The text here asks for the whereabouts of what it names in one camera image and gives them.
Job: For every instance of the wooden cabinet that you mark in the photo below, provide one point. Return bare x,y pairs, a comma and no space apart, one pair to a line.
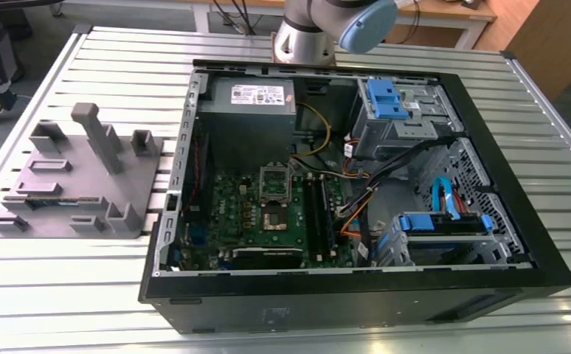
551,37

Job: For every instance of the metal locking lever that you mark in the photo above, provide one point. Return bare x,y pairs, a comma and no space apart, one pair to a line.
292,184

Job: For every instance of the silver drive cage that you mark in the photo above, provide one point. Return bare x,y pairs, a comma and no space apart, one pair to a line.
414,129

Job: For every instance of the hard disk in blue carrier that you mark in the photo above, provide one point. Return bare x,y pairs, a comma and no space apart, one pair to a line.
415,222

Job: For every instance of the black PC case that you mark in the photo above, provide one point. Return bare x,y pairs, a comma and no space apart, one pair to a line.
315,295

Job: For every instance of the blue plastic drive bracket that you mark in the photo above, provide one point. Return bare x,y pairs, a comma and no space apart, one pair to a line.
382,99

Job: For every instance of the wooden desk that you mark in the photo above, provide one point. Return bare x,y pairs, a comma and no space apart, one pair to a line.
463,13

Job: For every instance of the green motherboard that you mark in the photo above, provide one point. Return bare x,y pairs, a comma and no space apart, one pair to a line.
231,206

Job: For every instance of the white power supply label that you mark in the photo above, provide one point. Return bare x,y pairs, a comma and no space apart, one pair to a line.
258,95

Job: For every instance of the black RAM slot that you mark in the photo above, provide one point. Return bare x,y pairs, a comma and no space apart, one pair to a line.
320,217
312,217

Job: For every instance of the grey parts rack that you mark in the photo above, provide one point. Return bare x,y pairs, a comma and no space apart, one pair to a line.
83,184

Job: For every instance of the CPU socket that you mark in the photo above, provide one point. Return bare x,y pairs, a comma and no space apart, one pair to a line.
275,219

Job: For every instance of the silver disk bay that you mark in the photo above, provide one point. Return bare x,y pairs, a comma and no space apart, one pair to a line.
463,239

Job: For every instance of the grey power supply unit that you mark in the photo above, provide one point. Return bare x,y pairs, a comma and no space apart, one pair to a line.
222,96

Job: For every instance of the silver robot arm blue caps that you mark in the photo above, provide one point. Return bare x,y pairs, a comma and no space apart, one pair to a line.
304,40

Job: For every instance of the RAM stick with gold contacts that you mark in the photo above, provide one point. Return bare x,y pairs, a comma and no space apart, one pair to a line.
51,203

